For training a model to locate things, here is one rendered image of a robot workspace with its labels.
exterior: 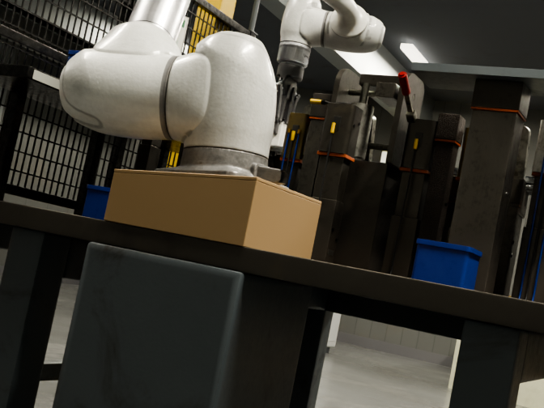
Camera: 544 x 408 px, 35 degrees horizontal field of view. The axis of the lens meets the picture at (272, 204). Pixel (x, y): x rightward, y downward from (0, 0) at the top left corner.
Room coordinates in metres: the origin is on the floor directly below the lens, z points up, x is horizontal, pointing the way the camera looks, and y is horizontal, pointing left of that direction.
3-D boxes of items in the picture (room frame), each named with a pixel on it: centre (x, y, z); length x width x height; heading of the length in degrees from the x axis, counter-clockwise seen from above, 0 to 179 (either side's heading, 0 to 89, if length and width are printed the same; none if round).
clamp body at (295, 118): (2.12, -0.03, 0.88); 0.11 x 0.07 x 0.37; 151
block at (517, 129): (1.76, -0.43, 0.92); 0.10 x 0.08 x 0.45; 61
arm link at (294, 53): (2.38, 0.02, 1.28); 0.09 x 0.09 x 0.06
